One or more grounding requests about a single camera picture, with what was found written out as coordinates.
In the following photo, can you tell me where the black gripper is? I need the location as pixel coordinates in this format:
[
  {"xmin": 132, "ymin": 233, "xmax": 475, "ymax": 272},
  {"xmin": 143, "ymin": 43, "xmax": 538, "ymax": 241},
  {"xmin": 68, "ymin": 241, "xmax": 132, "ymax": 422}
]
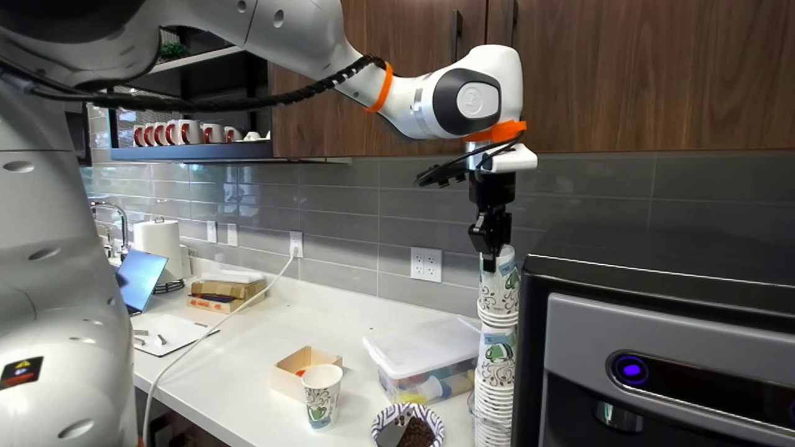
[{"xmin": 466, "ymin": 169, "xmax": 517, "ymax": 274}]

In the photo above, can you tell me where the short paper cup stack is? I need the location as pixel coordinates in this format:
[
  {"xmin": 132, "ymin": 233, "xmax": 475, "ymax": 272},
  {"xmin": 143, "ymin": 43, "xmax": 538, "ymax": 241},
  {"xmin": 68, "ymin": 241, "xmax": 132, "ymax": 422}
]
[{"xmin": 476, "ymin": 241, "xmax": 524, "ymax": 331}]

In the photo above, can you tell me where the tall paper cup stack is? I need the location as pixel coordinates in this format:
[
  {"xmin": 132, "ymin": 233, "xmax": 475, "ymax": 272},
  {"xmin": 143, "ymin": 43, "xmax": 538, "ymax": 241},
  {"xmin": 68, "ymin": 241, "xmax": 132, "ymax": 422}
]
[{"xmin": 470, "ymin": 323, "xmax": 518, "ymax": 447}]

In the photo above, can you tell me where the black silver coffee machine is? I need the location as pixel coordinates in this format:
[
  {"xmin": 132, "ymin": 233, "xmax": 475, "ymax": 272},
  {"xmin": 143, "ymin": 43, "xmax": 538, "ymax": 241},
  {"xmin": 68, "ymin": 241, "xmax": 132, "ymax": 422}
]
[{"xmin": 511, "ymin": 226, "xmax": 795, "ymax": 447}]

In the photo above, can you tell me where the patterned round bowl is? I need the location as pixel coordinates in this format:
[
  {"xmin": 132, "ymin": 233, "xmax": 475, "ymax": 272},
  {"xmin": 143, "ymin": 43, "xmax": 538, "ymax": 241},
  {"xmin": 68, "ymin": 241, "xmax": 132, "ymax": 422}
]
[{"xmin": 370, "ymin": 402, "xmax": 449, "ymax": 447}]

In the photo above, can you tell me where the wooden cabinet door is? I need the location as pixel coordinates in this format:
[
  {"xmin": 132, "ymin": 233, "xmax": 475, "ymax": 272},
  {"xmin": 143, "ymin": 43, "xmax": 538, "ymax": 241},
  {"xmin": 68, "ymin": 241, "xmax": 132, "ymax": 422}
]
[
  {"xmin": 268, "ymin": 0, "xmax": 492, "ymax": 161},
  {"xmin": 481, "ymin": 0, "xmax": 795, "ymax": 156}
]

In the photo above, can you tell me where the small open cardboard box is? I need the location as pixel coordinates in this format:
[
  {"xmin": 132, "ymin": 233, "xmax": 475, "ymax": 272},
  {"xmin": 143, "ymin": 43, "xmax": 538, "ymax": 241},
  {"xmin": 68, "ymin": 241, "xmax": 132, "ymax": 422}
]
[{"xmin": 271, "ymin": 346, "xmax": 345, "ymax": 400}]

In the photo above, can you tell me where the single printed paper cup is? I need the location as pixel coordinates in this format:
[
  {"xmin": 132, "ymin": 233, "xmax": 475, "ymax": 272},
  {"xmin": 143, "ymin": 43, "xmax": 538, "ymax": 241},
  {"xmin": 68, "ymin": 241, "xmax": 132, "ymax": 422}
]
[{"xmin": 301, "ymin": 364, "xmax": 345, "ymax": 432}]

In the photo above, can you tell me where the red white book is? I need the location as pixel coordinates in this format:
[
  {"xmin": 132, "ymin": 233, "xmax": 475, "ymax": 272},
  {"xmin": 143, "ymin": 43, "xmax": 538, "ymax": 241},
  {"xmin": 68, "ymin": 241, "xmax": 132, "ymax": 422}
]
[{"xmin": 185, "ymin": 293, "xmax": 252, "ymax": 316}]

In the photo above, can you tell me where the white paper towel roll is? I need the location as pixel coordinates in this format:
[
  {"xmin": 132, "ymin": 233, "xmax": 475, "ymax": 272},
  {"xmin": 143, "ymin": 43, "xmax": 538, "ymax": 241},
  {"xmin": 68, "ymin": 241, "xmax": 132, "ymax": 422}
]
[{"xmin": 132, "ymin": 217, "xmax": 189, "ymax": 285}]

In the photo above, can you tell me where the white paper notepad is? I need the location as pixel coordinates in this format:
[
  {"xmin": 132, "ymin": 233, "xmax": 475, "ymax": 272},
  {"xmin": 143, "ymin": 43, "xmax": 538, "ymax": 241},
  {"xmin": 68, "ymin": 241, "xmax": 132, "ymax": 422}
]
[{"xmin": 132, "ymin": 311, "xmax": 221, "ymax": 360}]

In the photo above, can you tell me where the green potted plant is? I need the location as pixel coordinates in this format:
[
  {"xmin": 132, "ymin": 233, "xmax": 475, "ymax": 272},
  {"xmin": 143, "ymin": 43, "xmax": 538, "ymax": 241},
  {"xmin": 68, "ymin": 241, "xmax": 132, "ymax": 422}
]
[{"xmin": 158, "ymin": 28, "xmax": 193, "ymax": 62}]

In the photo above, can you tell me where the chrome sink faucet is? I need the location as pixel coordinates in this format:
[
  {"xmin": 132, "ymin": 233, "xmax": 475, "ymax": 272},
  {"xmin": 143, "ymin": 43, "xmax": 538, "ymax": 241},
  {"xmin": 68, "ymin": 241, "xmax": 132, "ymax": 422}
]
[{"xmin": 92, "ymin": 198, "xmax": 132, "ymax": 268}]

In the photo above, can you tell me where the wide white wall outlet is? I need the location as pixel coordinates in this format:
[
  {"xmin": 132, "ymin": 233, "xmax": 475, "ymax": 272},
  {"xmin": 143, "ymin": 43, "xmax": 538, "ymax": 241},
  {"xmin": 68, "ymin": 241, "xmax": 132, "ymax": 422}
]
[{"xmin": 410, "ymin": 246, "xmax": 445, "ymax": 285}]

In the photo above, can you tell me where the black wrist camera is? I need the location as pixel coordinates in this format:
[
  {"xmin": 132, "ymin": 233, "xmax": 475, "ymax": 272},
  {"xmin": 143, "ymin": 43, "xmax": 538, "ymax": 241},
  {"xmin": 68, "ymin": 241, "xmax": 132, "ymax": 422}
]
[{"xmin": 415, "ymin": 156, "xmax": 471, "ymax": 190}]

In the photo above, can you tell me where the black cabinet handle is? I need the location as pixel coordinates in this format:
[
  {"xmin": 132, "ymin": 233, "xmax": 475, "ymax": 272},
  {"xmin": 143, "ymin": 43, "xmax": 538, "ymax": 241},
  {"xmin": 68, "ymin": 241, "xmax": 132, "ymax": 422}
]
[
  {"xmin": 449, "ymin": 10, "xmax": 466, "ymax": 62},
  {"xmin": 504, "ymin": 0, "xmax": 524, "ymax": 52}
]

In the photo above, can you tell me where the white power cable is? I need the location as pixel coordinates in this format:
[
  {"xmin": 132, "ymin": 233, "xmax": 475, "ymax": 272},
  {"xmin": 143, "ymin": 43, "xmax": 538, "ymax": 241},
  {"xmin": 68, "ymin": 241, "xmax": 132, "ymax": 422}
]
[{"xmin": 137, "ymin": 246, "xmax": 301, "ymax": 447}]

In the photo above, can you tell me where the black corrugated cable conduit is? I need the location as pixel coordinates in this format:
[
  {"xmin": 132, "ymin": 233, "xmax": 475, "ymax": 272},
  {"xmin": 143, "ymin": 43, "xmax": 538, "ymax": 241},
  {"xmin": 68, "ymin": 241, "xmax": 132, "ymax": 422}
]
[{"xmin": 0, "ymin": 52, "xmax": 389, "ymax": 116}]

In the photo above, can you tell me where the blue wall shelf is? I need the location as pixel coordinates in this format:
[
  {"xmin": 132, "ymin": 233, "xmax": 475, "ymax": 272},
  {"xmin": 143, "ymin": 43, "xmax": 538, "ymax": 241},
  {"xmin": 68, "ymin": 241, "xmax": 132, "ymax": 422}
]
[{"xmin": 108, "ymin": 143, "xmax": 276, "ymax": 164}]

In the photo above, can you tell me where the white wall shelf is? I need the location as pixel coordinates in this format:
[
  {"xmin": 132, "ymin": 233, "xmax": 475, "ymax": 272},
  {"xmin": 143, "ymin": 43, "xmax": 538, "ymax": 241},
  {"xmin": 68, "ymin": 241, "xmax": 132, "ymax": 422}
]
[{"xmin": 145, "ymin": 43, "xmax": 251, "ymax": 80}]

